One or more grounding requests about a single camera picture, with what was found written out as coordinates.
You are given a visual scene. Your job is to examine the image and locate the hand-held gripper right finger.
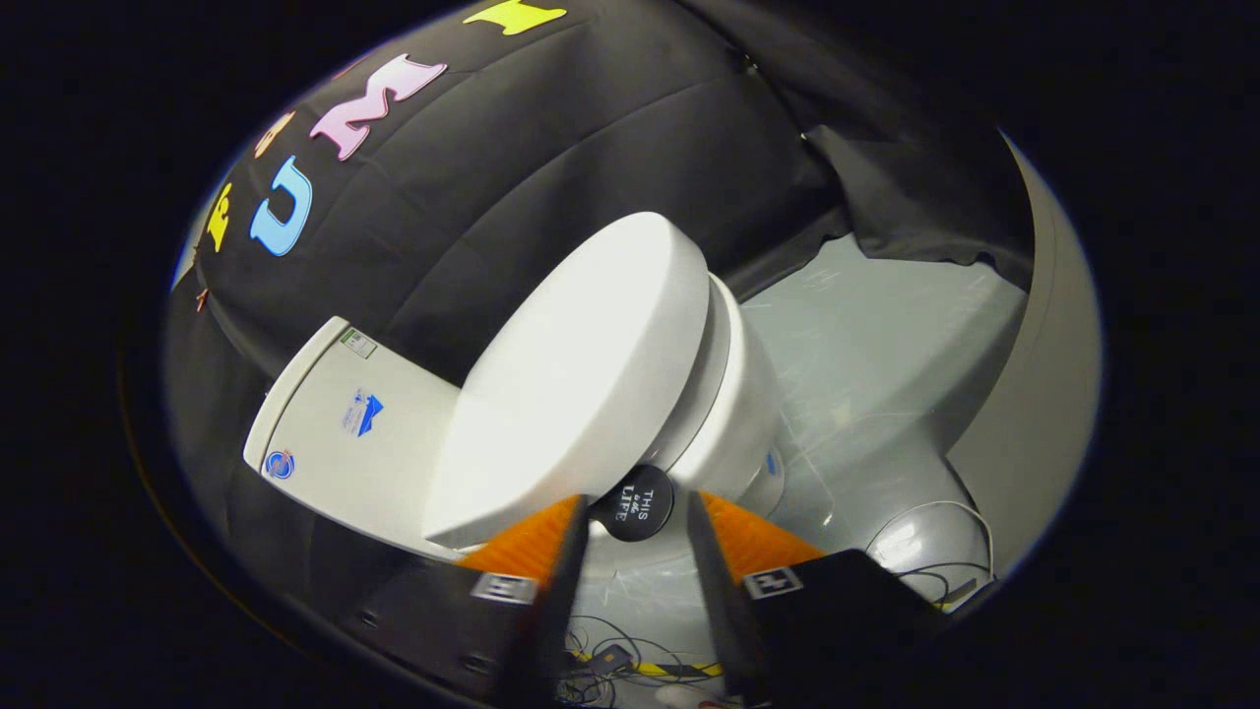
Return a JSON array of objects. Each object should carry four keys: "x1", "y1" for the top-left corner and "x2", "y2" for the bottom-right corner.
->
[{"x1": 686, "y1": 490, "x2": 951, "y2": 708}]

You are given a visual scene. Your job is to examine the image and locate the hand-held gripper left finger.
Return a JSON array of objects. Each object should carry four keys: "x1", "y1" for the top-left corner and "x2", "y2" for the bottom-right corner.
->
[{"x1": 340, "y1": 494, "x2": 592, "y2": 708}]

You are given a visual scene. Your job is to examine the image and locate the black round lid knob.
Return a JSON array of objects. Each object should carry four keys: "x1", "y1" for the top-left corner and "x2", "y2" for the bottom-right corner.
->
[{"x1": 589, "y1": 465, "x2": 675, "y2": 543}]

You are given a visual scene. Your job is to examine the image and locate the white toilet lid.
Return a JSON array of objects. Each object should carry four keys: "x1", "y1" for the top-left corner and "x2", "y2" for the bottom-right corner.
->
[{"x1": 421, "y1": 212, "x2": 712, "y2": 550}]

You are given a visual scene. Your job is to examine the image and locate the white toilet seat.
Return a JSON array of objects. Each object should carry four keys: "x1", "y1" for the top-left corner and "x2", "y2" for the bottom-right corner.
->
[{"x1": 645, "y1": 276, "x2": 735, "y2": 474}]

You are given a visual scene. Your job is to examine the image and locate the white toilet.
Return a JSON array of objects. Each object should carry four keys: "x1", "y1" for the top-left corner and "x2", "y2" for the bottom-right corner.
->
[{"x1": 243, "y1": 274, "x2": 788, "y2": 567}]

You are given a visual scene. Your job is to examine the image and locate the grey board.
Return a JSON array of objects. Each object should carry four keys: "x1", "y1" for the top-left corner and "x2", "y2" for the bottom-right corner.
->
[{"x1": 945, "y1": 133, "x2": 1103, "y2": 582}]

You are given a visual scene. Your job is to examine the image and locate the black backdrop cloth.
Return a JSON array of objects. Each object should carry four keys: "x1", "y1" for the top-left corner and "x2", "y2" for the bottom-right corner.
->
[{"x1": 162, "y1": 0, "x2": 1035, "y2": 592}]

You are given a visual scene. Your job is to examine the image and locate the black cable tangle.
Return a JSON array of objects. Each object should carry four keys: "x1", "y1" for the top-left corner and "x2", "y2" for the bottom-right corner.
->
[{"x1": 556, "y1": 615, "x2": 729, "y2": 708}]

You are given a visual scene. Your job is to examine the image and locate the white cable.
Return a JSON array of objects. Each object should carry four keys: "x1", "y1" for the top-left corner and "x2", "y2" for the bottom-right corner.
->
[{"x1": 866, "y1": 500, "x2": 995, "y2": 612}]

